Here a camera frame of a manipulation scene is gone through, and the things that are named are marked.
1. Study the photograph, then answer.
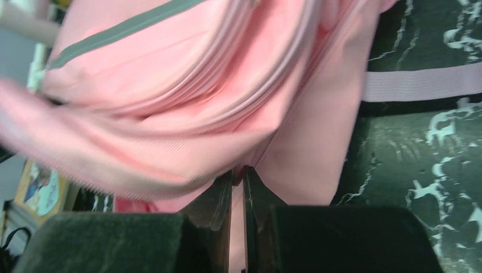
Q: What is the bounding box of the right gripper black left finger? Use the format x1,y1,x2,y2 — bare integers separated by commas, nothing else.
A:
14,172,232,273

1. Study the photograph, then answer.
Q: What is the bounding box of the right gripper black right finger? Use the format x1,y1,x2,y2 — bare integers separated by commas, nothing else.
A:
243,166,442,272

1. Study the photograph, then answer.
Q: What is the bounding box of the pink student backpack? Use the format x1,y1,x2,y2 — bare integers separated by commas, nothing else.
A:
1,1,481,272

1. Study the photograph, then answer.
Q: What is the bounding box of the orange children's book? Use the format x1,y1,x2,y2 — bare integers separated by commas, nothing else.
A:
14,160,70,224

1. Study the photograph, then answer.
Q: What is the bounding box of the white pvc pipe frame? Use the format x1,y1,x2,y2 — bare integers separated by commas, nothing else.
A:
1,1,60,93

